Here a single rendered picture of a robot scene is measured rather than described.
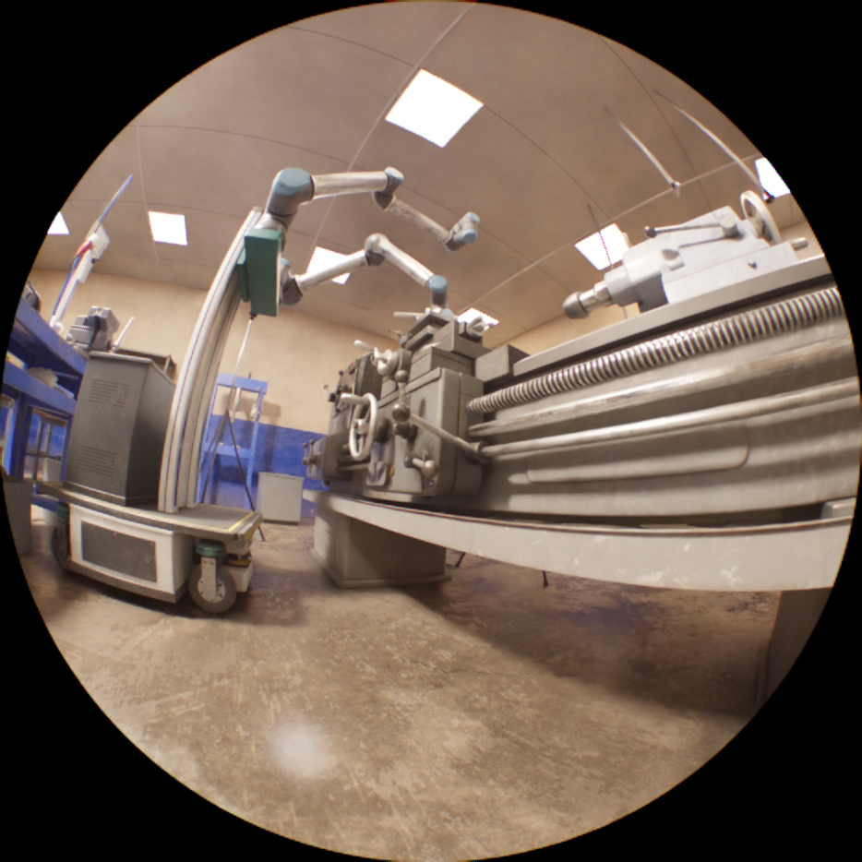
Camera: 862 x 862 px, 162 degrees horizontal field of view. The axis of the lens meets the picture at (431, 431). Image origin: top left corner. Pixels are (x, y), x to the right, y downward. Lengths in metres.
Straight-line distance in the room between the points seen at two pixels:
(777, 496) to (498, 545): 0.46
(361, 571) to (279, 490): 2.14
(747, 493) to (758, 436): 0.08
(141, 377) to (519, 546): 1.24
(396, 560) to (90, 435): 1.53
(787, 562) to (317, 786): 0.67
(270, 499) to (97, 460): 2.56
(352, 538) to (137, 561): 0.99
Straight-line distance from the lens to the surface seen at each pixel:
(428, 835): 0.56
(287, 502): 3.59
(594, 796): 0.64
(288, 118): 3.34
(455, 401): 0.72
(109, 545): 1.21
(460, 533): 0.58
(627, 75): 3.19
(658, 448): 0.55
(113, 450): 1.26
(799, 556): 0.37
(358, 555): 1.58
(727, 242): 0.84
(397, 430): 0.75
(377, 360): 0.86
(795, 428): 0.55
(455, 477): 0.70
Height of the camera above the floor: 0.50
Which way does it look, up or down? 12 degrees up
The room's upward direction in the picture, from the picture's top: 4 degrees clockwise
